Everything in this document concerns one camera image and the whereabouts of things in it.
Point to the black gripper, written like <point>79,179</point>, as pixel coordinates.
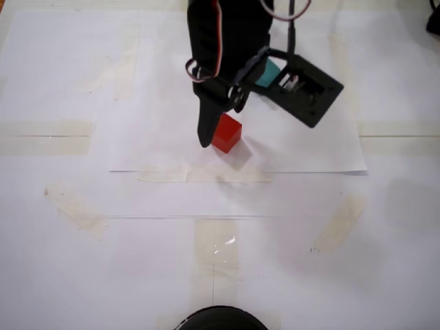
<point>207,115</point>

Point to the red cube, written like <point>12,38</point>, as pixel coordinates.
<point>227,134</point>

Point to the teal blue cube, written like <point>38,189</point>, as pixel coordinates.
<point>269,74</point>

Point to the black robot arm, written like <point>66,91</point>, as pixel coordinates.
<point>240,31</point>

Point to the beige masking tape strip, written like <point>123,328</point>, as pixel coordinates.
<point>206,176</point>
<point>216,268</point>
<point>75,209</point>
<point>338,227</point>
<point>127,62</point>
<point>398,137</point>
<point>44,137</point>

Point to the small white paper sheet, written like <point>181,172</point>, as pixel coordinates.
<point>309,144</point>

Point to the large white paper sheet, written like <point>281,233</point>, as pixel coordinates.
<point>292,196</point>

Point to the black object at table edge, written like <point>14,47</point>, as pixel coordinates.
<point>434,17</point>

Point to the black round camera base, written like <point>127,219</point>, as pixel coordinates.
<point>221,319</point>

